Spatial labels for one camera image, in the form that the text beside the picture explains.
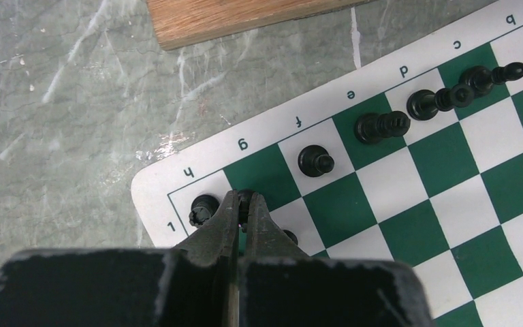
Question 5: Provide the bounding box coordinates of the black queen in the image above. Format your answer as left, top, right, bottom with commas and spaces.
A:
353, 111, 411, 144

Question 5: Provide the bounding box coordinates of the black chess piece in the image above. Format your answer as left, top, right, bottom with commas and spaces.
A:
458, 62, 523, 98

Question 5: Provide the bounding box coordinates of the black rook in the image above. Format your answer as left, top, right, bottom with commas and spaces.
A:
189, 194, 220, 228

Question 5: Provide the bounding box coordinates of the black pawn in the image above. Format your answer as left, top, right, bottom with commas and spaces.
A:
298, 145, 335, 178
283, 230, 298, 246

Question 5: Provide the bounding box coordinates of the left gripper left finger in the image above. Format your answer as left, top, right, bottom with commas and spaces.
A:
0, 191, 239, 326

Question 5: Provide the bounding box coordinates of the black bishop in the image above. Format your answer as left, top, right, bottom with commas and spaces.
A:
406, 83, 475, 121

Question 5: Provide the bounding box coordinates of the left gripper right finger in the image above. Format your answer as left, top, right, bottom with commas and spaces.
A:
238, 192, 433, 326

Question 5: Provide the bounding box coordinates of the wooden board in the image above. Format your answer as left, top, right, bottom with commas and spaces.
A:
146, 0, 363, 50

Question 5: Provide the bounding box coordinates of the green white chess mat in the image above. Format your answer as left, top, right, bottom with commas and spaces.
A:
131, 1, 523, 326

